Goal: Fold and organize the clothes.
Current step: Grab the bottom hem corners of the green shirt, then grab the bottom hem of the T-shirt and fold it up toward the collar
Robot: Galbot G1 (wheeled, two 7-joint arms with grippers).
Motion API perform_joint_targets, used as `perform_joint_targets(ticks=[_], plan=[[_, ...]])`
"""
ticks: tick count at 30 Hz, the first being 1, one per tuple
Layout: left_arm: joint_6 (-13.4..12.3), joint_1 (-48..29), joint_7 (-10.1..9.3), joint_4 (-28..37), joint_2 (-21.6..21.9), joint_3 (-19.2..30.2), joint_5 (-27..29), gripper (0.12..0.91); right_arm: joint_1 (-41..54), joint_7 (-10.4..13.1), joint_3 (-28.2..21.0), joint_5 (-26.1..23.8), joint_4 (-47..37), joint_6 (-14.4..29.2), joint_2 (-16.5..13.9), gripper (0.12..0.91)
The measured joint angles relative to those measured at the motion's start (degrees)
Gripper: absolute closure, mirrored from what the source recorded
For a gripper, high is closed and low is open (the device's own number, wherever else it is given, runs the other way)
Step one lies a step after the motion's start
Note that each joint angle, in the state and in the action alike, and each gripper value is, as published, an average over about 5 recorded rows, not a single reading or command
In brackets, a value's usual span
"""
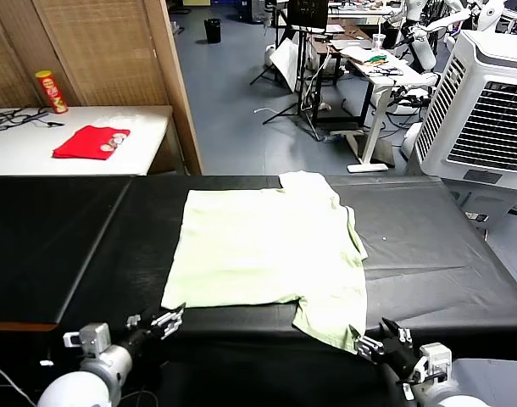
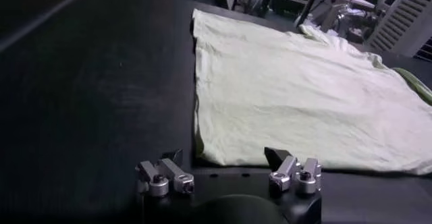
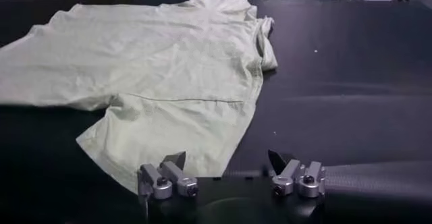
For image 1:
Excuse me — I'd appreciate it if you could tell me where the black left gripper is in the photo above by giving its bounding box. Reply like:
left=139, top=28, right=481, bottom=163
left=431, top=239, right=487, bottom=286
left=116, top=302, right=186, bottom=357

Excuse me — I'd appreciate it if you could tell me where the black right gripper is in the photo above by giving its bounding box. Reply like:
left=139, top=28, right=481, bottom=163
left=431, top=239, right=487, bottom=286
left=349, top=317, right=420, bottom=378

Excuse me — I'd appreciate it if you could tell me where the light green t-shirt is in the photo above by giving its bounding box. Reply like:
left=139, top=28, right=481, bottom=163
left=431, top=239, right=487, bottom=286
left=159, top=170, right=370, bottom=356

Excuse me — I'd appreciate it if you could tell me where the large black table cover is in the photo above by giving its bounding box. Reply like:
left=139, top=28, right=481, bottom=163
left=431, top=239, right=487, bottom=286
left=57, top=174, right=517, bottom=353

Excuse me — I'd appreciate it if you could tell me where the small black table cover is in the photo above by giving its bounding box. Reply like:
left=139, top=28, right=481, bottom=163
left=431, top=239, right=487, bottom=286
left=0, top=174, right=135, bottom=327

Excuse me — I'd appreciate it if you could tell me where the white side table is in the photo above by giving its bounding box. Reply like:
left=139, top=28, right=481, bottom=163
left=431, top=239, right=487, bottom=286
left=0, top=104, right=175, bottom=176

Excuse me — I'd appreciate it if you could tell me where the folded red shirt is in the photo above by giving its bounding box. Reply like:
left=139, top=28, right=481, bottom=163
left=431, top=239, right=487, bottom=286
left=53, top=125, right=131, bottom=162

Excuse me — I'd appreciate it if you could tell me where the white standing desk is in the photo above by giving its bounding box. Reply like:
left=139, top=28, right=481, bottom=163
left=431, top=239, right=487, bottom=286
left=321, top=36, right=429, bottom=174

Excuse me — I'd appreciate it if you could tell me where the white air cooler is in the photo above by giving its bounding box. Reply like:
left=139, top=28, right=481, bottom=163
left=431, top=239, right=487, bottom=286
left=404, top=29, right=517, bottom=200

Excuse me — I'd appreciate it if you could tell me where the red yellow chips can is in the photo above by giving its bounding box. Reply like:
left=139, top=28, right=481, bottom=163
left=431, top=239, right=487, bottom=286
left=34, top=70, right=69, bottom=114

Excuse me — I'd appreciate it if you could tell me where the wooden folding screen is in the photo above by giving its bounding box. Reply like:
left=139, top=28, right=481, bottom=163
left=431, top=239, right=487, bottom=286
left=0, top=0, right=204, bottom=176

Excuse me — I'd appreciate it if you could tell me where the black tripod stand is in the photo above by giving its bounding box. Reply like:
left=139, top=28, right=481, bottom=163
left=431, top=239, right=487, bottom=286
left=249, top=23, right=327, bottom=128

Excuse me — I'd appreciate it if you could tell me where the white reflector board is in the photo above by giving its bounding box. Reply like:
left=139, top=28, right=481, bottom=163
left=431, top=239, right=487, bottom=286
left=271, top=37, right=300, bottom=92

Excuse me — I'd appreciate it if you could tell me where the white humanoid robot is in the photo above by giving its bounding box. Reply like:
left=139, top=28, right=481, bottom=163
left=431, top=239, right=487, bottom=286
left=430, top=0, right=508, bottom=47
left=385, top=0, right=440, bottom=75

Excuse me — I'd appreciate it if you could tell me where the black trash bin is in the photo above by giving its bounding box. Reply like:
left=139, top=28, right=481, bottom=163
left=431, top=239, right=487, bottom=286
left=203, top=18, right=223, bottom=44

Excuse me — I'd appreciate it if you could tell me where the grey laptop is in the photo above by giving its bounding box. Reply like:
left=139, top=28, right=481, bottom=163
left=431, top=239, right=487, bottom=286
left=329, top=37, right=372, bottom=51

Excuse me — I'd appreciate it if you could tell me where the black monitor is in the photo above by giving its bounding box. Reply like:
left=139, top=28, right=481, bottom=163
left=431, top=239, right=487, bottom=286
left=286, top=0, right=330, bottom=27

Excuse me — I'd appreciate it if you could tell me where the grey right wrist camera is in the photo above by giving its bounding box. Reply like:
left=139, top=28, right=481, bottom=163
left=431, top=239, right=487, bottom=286
left=413, top=343, right=453, bottom=385

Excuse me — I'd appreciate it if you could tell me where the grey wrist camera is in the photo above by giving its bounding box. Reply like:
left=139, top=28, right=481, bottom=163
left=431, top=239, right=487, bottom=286
left=63, top=323, right=112, bottom=355
left=413, top=343, right=453, bottom=385

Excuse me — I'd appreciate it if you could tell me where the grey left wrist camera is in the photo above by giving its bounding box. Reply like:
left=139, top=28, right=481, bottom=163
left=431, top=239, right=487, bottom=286
left=63, top=323, right=112, bottom=355

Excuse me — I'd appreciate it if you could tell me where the thin white cable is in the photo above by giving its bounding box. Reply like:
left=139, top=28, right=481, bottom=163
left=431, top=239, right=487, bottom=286
left=0, top=358, right=37, bottom=407

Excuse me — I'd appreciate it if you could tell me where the black cable bundle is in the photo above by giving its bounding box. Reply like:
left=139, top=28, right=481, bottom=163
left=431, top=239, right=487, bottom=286
left=0, top=106, right=66, bottom=133

